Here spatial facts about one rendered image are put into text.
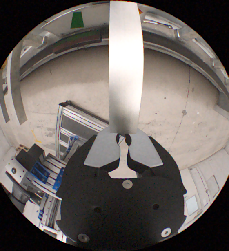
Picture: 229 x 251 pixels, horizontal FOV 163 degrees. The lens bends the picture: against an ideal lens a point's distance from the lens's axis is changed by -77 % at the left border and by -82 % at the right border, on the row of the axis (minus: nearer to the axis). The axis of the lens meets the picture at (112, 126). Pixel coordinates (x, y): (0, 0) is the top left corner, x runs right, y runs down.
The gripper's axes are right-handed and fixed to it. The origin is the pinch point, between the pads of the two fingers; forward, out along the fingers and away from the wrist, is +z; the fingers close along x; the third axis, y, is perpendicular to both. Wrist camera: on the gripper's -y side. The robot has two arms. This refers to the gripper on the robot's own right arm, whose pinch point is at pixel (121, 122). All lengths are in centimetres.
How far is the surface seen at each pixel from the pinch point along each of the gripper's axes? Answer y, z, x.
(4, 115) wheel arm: -4.1, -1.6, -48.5
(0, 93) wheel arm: -15, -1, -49
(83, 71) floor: -22, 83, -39
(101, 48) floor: -50, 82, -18
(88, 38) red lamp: -21.0, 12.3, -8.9
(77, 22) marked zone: -26.2, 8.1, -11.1
